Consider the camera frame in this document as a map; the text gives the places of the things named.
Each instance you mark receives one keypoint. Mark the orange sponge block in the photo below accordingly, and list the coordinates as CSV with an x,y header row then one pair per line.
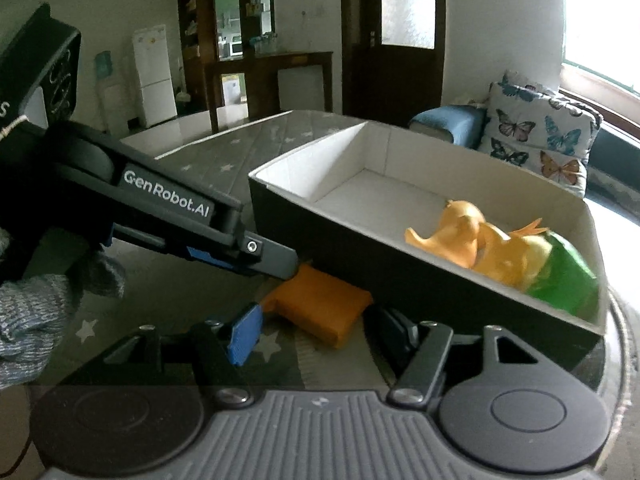
x,y
319,304

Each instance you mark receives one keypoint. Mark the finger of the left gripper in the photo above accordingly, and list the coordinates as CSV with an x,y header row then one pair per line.
x,y
257,253

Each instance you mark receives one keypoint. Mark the butterfly print pillow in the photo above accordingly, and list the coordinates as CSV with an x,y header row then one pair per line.
x,y
560,130

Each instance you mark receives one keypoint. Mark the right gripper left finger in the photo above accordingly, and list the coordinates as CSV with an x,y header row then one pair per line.
x,y
229,338

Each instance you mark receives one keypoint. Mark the blue sofa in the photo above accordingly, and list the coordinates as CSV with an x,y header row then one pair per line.
x,y
612,174

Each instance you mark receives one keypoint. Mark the dark wooden side table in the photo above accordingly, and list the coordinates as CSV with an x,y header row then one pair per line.
x,y
261,79

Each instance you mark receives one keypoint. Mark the grey knit gloved hand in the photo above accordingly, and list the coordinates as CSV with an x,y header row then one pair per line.
x,y
36,311

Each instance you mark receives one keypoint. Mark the small yellow rubber duck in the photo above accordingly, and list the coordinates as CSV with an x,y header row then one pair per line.
x,y
456,237

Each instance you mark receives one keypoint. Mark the pale yellow plush duck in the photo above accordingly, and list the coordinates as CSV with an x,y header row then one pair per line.
x,y
537,249

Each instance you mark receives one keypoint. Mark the grey cardboard storage box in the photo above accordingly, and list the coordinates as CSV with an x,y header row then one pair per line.
x,y
344,202

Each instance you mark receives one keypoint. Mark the dark wooden door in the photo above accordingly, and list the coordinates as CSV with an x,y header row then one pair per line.
x,y
392,58

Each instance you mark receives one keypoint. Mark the white refrigerator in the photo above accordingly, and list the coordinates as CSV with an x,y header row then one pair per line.
x,y
151,61

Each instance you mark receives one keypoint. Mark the green sponge block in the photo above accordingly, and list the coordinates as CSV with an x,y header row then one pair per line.
x,y
565,281

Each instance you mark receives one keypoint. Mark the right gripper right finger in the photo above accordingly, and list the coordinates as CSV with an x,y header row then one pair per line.
x,y
420,361

